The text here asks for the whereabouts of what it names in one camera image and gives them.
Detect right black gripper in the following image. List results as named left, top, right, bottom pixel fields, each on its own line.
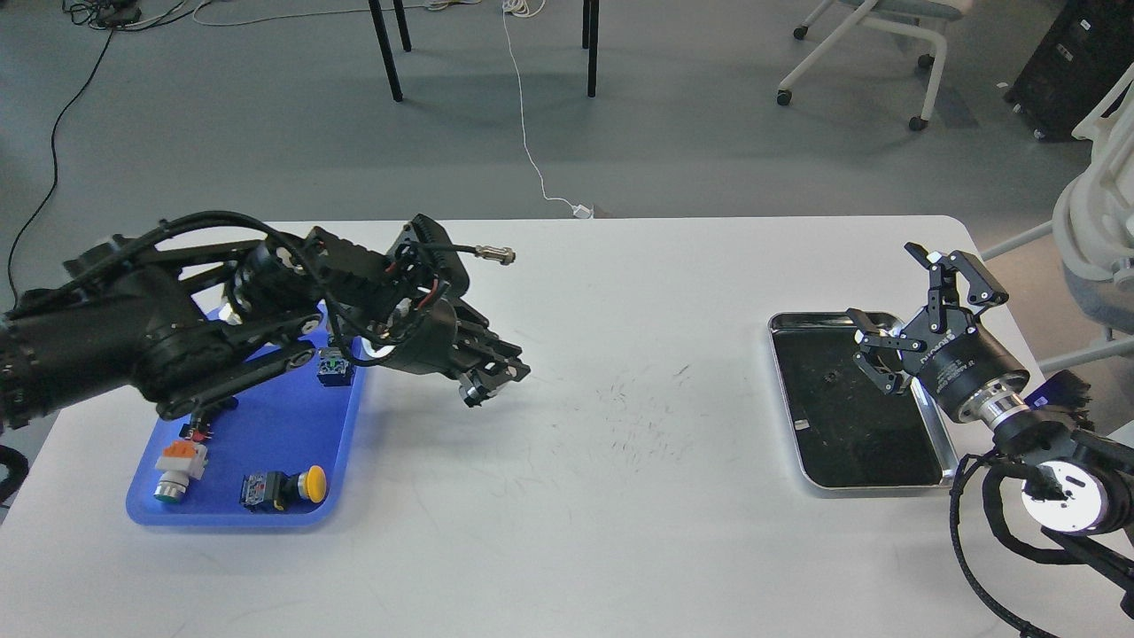
left=846, top=243, right=1031, bottom=423

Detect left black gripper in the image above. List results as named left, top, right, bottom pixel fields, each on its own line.
left=376, top=299, right=532, bottom=408

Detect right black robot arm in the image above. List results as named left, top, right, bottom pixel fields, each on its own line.
left=847, top=243, right=1131, bottom=637

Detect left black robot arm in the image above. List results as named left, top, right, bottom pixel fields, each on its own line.
left=3, top=211, right=530, bottom=428

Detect small red black part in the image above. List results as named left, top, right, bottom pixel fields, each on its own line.
left=178, top=408, right=215, bottom=444

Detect silver metal tray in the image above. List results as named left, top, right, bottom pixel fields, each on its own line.
left=768, top=312, right=959, bottom=495

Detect red emergency stop button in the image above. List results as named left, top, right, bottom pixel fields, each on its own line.
left=316, top=335, right=355, bottom=388

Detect white chair at right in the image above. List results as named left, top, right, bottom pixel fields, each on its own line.
left=981, top=68, right=1133, bottom=373

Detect blue plastic tray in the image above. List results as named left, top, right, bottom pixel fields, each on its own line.
left=125, top=355, right=366, bottom=528

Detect white office chair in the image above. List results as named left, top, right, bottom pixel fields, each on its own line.
left=775, top=1, right=975, bottom=133

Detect black cabinet on casters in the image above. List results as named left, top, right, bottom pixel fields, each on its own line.
left=1004, top=1, right=1133, bottom=142

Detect black table leg left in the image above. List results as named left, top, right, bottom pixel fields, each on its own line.
left=366, top=0, right=412, bottom=104

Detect black table leg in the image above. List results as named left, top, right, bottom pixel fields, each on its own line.
left=366, top=0, right=412, bottom=104
left=579, top=0, right=601, bottom=97

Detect black table leg right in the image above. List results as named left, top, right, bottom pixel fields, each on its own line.
left=579, top=0, right=601, bottom=97

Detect yellow push button switch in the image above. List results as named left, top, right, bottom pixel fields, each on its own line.
left=238, top=463, right=328, bottom=511

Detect green button orange switch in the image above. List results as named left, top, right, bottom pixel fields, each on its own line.
left=153, top=440, right=209, bottom=503

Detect white charging cable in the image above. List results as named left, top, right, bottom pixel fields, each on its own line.
left=425, top=0, right=594, bottom=221

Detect black floor cable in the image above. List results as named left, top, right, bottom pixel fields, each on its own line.
left=0, top=0, right=214, bottom=307

